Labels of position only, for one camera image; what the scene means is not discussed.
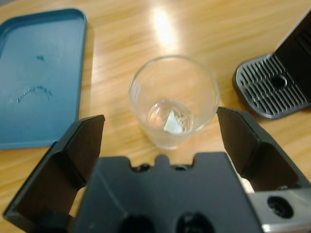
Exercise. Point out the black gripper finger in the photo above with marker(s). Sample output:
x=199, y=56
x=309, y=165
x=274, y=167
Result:
x=56, y=174
x=262, y=160

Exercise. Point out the clear glass cup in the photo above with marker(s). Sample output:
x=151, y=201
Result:
x=170, y=97

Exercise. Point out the white capsule coffee machine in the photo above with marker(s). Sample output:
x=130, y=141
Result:
x=295, y=48

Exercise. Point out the silver grille drip tray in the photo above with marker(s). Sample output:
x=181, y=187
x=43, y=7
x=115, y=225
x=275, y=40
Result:
x=269, y=94

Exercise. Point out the teal plastic tray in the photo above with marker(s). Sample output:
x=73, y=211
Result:
x=36, y=85

